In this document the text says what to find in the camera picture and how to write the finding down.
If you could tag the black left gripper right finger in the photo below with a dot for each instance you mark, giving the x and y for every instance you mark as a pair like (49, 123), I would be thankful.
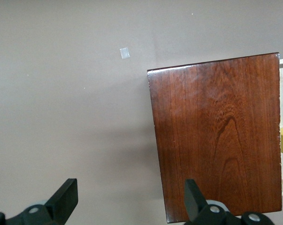
(193, 201)

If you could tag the small grey tape patch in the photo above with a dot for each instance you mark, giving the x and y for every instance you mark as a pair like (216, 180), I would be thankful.
(124, 53)

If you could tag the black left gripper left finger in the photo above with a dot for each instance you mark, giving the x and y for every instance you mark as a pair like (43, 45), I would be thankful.
(63, 201)

